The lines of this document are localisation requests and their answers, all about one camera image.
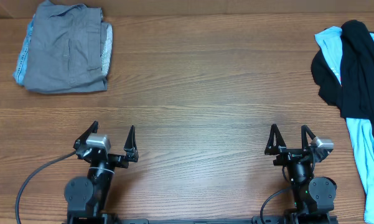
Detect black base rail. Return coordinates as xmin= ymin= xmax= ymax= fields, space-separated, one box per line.
xmin=63 ymin=215 xmax=339 ymax=224

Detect light blue garment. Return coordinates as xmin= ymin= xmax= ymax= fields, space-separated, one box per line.
xmin=315 ymin=26 xmax=374 ymax=223

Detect grey shorts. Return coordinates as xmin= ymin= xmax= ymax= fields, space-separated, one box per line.
xmin=22 ymin=1 xmax=113 ymax=94

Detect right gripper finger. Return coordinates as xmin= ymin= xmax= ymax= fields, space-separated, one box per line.
xmin=301 ymin=125 xmax=316 ymax=149
xmin=264 ymin=124 xmax=287 ymax=155

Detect folded blue denim jeans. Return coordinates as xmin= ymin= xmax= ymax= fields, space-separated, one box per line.
xmin=12 ymin=16 xmax=35 ymax=86

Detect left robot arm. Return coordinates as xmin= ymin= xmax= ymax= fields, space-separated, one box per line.
xmin=64 ymin=121 xmax=139 ymax=224

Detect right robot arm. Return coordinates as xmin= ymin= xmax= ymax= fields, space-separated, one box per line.
xmin=259 ymin=124 xmax=338 ymax=224

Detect black garment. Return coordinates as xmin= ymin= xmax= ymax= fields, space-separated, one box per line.
xmin=311 ymin=20 xmax=374 ymax=138

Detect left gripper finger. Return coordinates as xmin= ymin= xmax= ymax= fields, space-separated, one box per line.
xmin=73 ymin=121 xmax=98 ymax=150
xmin=124 ymin=125 xmax=139 ymax=162

